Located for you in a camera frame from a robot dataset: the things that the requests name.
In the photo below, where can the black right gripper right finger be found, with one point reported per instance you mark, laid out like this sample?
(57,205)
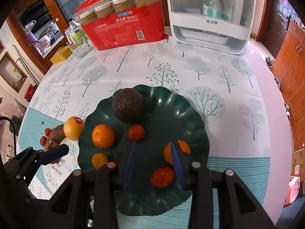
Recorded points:
(237,206)

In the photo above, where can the orange wooden cabinet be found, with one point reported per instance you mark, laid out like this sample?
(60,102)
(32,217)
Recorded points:
(288,68)

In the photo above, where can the red lychee fruit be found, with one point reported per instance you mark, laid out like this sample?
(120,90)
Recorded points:
(47,131)
(43,140)

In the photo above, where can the red paper cup package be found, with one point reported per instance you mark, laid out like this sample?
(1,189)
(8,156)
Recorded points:
(117,23)

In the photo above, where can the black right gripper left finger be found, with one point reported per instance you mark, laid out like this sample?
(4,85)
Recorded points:
(104,195)

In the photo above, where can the white plastic storage cabinet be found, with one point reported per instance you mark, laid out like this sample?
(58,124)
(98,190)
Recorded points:
(223,25)

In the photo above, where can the large orange mandarin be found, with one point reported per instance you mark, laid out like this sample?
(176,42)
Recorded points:
(103,136)

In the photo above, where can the cardboard box on floor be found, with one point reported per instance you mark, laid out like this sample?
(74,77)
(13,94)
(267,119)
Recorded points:
(298,164)

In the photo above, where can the yellow cardboard box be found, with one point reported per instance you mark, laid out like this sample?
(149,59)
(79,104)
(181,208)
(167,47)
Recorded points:
(61,55)

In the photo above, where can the small red tomato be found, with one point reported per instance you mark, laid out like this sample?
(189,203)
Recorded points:
(135,133)

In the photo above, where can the small orange kumquat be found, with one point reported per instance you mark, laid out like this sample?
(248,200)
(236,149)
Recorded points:
(98,160)

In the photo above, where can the white floral round placemat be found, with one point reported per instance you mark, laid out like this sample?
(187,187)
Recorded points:
(56,174)

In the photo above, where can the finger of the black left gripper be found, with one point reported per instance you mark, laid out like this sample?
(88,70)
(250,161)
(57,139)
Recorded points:
(31,158)

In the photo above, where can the clear plastic bottle green label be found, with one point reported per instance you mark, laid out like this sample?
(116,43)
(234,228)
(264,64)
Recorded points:
(77,32)

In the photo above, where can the dark green scalloped plate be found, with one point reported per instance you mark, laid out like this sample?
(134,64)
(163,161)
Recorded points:
(167,116)

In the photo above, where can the dark brown avocado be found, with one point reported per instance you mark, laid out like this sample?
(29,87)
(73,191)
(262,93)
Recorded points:
(128,105)

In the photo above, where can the yellow grapefruit with sticker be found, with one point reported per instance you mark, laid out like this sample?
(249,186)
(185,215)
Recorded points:
(73,128)

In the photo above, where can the ribbed clear drinking glass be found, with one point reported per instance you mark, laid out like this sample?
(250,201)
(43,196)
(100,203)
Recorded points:
(80,49)

